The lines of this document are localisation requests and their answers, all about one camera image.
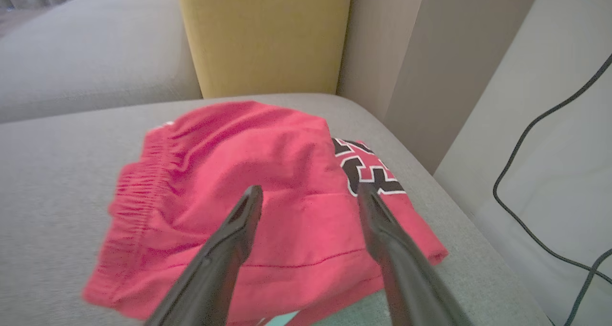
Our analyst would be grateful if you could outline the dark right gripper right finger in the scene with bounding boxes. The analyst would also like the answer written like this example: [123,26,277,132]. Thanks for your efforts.
[357,182,474,326]

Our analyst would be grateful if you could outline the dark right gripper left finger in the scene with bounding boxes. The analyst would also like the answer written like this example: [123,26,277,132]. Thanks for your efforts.
[143,185,264,326]

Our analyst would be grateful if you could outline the red Bulls basketball shorts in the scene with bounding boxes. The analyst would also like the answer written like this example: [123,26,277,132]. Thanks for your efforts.
[82,100,449,326]

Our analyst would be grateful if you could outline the yellow sofa cushion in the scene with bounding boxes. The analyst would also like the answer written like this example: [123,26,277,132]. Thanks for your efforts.
[176,0,353,100]

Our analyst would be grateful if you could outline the thin black cable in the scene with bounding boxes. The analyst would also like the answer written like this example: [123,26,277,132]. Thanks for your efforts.
[563,248,612,326]
[492,54,612,284]

